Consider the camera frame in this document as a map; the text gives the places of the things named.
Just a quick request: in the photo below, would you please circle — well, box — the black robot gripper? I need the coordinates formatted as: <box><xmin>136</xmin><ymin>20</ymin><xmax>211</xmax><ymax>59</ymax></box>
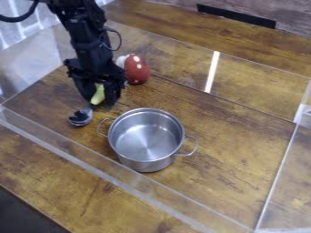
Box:
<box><xmin>64</xmin><ymin>39</ymin><xmax>125</xmax><ymax>106</ymax></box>

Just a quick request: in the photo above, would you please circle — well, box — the green handled metal spoon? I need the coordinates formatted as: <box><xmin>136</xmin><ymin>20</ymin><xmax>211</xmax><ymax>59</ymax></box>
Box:
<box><xmin>69</xmin><ymin>83</ymin><xmax>104</xmax><ymax>127</ymax></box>

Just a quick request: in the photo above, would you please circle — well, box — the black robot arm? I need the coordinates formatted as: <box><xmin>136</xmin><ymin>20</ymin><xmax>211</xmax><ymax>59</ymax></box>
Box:
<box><xmin>47</xmin><ymin>0</ymin><xmax>127</xmax><ymax>106</ymax></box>

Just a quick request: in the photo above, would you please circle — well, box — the red white toy mushroom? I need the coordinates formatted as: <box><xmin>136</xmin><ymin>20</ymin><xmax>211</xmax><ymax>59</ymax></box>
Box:
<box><xmin>115</xmin><ymin>54</ymin><xmax>151</xmax><ymax>85</ymax></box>

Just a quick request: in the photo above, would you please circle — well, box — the stainless steel pot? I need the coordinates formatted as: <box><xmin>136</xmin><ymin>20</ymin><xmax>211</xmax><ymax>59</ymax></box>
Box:
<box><xmin>97</xmin><ymin>107</ymin><xmax>197</xmax><ymax>173</ymax></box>

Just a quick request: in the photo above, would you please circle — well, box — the black bar on table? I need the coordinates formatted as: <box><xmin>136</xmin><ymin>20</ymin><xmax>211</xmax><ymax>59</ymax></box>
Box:
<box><xmin>196</xmin><ymin>4</ymin><xmax>277</xmax><ymax>29</ymax></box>

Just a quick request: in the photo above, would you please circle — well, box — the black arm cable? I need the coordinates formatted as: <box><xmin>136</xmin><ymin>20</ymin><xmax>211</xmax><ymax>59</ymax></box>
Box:
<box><xmin>99</xmin><ymin>25</ymin><xmax>123</xmax><ymax>52</ymax></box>

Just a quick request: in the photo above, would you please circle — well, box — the clear acrylic enclosure wall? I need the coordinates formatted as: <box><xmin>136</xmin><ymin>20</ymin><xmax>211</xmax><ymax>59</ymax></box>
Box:
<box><xmin>0</xmin><ymin>0</ymin><xmax>107</xmax><ymax>104</ymax></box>

